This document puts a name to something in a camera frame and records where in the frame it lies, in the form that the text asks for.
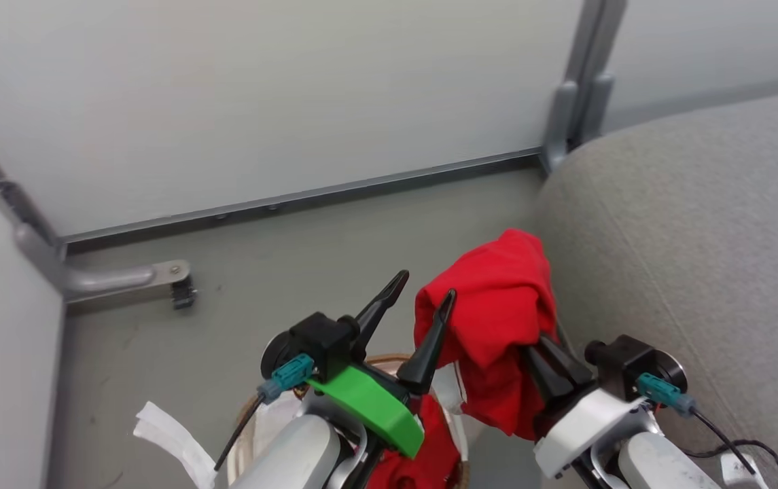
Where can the white plug block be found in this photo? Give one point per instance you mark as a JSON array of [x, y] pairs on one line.
[[736, 470]]

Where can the grey fabric sofa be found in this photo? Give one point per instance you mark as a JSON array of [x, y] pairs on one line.
[[701, 258]]

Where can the small black foot caster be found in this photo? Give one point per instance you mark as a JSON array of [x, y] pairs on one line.
[[183, 293]]

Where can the grey partition floor rail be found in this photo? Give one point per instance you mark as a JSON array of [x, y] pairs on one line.
[[307, 197]]

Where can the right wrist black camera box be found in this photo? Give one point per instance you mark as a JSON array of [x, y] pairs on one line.
[[626, 363]]

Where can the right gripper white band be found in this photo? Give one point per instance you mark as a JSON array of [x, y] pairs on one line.
[[582, 424]]

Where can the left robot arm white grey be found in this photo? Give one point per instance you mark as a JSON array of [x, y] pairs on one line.
[[290, 451]]

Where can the grey metal partition foot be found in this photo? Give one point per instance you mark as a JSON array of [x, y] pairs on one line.
[[90, 278]]

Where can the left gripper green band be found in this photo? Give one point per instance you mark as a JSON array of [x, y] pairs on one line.
[[375, 407]]

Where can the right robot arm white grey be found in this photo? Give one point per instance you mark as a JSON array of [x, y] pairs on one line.
[[660, 462]]

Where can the grey metal partition post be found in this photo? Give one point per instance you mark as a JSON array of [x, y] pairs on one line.
[[582, 81]]

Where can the white cloth strip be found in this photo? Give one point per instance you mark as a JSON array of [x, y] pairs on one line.
[[174, 438]]

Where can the red clothing item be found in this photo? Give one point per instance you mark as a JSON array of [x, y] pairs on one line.
[[422, 462], [497, 305]]

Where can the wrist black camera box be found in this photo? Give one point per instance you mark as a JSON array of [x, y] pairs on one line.
[[626, 363], [317, 343]]

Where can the round woven laundry basket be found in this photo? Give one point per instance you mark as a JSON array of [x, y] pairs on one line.
[[460, 435]]

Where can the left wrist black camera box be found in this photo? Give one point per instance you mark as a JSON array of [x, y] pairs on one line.
[[317, 343]]

